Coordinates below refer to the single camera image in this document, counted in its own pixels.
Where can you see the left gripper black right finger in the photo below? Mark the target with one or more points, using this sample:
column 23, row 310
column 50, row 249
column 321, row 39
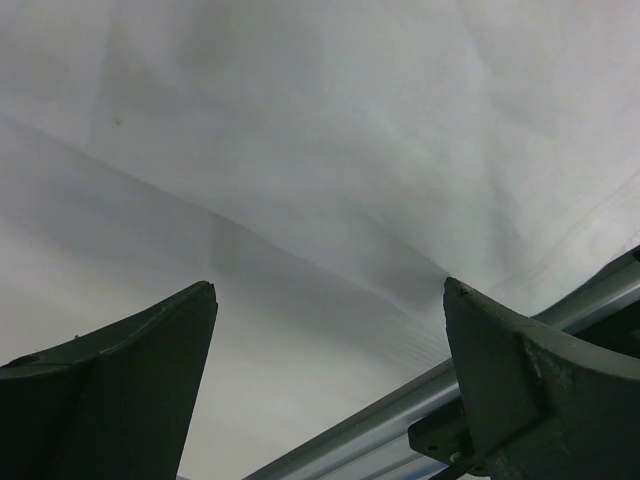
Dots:
column 525, row 380

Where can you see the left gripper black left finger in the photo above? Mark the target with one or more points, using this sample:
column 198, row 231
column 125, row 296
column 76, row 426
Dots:
column 112, row 404

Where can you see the white printed t shirt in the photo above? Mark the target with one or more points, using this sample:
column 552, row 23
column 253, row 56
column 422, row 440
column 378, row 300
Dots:
column 384, row 141

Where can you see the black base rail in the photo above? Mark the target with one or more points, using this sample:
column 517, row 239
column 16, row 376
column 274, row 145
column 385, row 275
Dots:
column 435, row 435

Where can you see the aluminium front frame rail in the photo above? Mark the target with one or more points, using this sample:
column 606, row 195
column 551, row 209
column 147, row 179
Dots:
column 373, row 443

